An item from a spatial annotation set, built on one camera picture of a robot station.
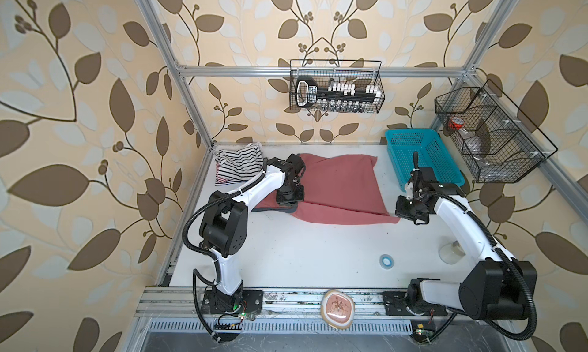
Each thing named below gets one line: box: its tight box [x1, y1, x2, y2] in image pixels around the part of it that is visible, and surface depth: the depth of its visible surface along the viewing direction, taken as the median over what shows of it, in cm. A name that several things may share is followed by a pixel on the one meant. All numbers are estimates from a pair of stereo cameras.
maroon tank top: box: [253, 153, 402, 225], surface depth 109 cm
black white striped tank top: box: [215, 142, 264, 186], surface depth 107 cm
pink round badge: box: [320, 289, 356, 330], surface depth 72 cm
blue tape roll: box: [378, 254, 395, 271], surface depth 85 cm
